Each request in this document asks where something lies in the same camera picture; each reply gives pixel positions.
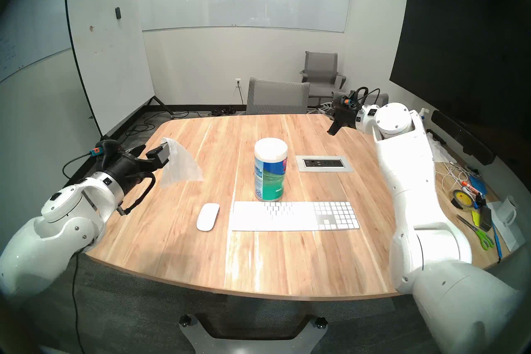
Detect disinfecting wipes canister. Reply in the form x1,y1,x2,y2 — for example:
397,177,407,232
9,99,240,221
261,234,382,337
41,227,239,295
254,138,288,203

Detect table power outlet box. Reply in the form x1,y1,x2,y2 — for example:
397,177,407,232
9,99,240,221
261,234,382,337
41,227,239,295
295,155,354,172

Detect black video conference bar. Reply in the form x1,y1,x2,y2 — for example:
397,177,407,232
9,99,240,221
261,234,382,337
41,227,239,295
431,110,496,165

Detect small blue object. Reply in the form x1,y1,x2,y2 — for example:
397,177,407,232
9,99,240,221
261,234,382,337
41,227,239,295
469,175,488,197

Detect grey mesh office chair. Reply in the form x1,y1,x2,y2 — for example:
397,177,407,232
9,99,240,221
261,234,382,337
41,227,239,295
246,77,311,115

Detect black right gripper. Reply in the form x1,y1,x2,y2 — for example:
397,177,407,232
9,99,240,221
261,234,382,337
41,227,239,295
320,93,360,136

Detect rolling whiteboard on stand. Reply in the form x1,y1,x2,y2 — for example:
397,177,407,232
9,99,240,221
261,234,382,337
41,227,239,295
63,0,175,163

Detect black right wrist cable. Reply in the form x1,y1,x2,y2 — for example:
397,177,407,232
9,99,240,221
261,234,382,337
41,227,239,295
353,86,380,107

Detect white keyboard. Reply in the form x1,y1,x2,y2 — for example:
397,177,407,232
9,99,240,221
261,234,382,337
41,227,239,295
229,202,360,232

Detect green handled scissors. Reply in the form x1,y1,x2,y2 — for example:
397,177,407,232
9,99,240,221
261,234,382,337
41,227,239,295
456,213,495,251

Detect yellow black tape roll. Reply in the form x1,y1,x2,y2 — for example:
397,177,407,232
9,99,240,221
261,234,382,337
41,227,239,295
451,189,475,210

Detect white paper sheet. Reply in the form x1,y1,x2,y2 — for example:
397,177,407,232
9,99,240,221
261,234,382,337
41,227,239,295
487,201,526,252

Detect black wall television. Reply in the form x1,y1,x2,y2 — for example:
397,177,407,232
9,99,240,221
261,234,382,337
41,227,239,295
389,0,531,142

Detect black block eraser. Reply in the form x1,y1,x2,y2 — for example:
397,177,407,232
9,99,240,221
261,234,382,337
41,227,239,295
477,205,493,232

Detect crumpled white tissue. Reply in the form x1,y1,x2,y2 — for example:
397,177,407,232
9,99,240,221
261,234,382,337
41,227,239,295
429,137,457,164

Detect white charger cable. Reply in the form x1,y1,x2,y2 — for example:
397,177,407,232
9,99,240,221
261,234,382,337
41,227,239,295
438,160,473,192

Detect blue pen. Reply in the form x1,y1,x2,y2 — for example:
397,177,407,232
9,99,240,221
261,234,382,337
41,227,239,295
492,223,503,262

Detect grey office armchair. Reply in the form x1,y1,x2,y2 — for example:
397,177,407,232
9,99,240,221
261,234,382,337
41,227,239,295
300,51,347,111

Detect white mug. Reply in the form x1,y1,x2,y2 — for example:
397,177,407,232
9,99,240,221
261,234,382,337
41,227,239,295
496,195,517,226

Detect white computer mouse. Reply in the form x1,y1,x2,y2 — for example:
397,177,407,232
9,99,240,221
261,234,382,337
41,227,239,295
196,203,220,232

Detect white disinfecting wipe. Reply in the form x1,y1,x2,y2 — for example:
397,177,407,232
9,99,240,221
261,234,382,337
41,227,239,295
160,137,205,189

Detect wall whiteboard with handwriting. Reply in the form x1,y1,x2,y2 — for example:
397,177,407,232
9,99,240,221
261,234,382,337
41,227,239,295
0,0,121,83

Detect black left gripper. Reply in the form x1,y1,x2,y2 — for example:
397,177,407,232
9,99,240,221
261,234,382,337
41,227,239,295
95,140,171,192

